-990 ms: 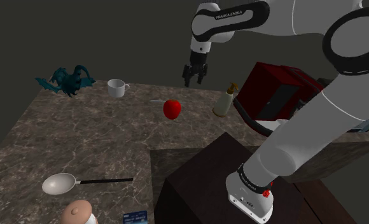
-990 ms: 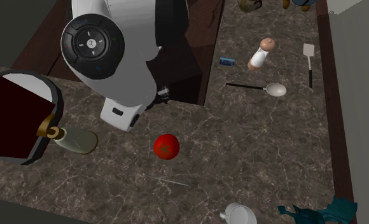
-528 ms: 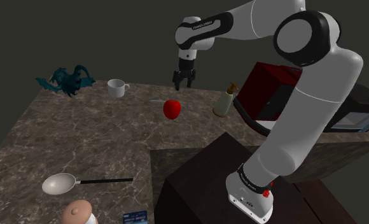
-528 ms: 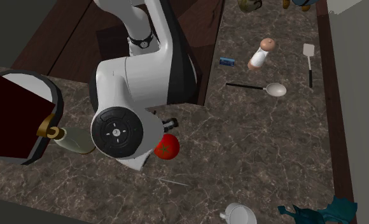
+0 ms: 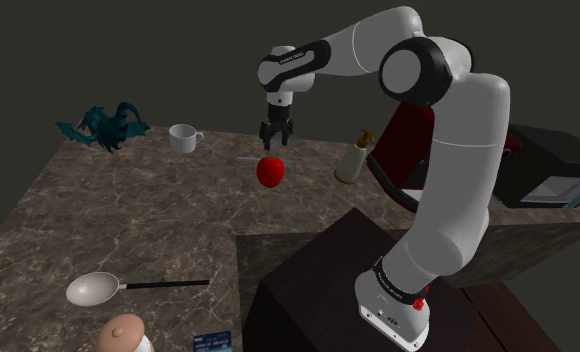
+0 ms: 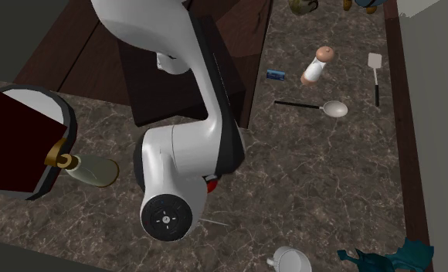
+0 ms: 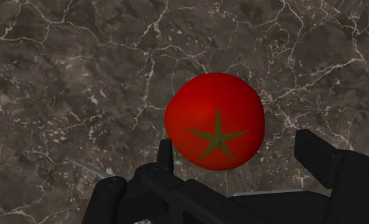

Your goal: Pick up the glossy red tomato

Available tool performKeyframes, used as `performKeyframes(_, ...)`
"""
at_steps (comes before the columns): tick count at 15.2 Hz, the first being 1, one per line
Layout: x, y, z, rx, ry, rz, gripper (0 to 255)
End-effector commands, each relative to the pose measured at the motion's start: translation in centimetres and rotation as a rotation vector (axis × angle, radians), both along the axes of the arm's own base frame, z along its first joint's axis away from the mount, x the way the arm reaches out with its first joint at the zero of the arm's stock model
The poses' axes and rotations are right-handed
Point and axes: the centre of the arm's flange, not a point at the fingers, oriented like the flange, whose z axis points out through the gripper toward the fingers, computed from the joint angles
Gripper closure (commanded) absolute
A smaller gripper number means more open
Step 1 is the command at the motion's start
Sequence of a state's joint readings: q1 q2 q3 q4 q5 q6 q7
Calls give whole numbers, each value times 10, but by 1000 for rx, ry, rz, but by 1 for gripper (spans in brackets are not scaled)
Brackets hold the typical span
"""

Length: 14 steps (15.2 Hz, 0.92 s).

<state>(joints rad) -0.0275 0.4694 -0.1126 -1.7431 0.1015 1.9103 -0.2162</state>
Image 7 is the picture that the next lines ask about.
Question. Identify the red tomato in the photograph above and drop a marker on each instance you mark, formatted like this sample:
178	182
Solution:
214	121

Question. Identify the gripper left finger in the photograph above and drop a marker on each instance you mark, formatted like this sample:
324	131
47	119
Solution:
147	189

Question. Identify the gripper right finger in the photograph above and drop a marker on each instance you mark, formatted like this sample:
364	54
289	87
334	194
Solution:
349	173

